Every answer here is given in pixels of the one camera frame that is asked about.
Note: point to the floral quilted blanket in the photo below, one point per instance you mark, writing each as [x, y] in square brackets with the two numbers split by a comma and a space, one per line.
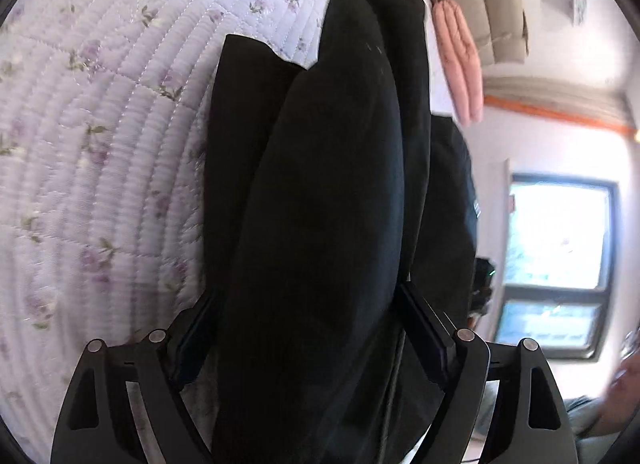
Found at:
[100, 118]

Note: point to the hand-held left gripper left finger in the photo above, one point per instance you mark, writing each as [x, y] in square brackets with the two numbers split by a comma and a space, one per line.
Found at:
[196, 339]

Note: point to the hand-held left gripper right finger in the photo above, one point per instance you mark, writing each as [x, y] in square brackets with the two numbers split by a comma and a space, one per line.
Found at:
[425, 326]

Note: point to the window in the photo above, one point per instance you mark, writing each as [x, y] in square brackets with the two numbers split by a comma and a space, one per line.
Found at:
[555, 234]

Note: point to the orange wall trim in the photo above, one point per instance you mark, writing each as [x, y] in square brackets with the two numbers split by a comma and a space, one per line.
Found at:
[560, 113]

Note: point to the person's grey clothing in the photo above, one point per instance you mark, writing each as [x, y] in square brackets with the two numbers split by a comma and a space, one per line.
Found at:
[600, 424]

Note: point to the black jacket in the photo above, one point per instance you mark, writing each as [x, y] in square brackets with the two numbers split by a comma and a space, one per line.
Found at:
[325, 194]

